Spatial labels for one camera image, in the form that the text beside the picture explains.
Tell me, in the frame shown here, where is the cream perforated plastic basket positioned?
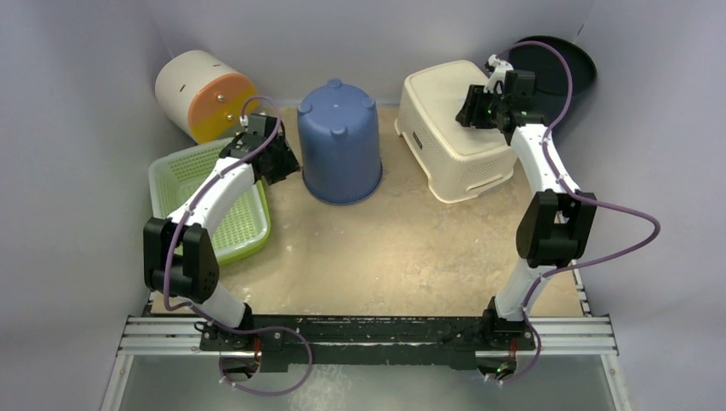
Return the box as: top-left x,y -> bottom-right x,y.
395,60 -> 517,204

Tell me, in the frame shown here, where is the dark navy round bin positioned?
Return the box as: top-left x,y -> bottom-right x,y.
508,35 -> 598,122

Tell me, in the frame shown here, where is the large blue plastic bucket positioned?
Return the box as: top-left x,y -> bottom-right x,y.
297,78 -> 383,206

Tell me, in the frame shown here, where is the white green strainer tray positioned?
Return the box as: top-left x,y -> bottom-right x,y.
147,137 -> 271,253

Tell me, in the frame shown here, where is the lime green tray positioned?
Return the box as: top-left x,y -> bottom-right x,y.
211,182 -> 271,266

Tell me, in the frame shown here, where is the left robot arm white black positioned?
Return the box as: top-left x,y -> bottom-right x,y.
142,113 -> 300,350

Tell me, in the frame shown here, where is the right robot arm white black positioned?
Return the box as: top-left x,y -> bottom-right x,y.
455,67 -> 596,348

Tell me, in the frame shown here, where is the white cylindrical drawer box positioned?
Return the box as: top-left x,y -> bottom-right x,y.
154,50 -> 258,144

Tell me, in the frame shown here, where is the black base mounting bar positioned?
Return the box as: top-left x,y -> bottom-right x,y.
194,309 -> 537,376

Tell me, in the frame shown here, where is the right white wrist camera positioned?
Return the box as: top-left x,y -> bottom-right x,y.
485,54 -> 514,94

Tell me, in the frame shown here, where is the aluminium rail frame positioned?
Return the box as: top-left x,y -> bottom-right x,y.
102,283 -> 631,410

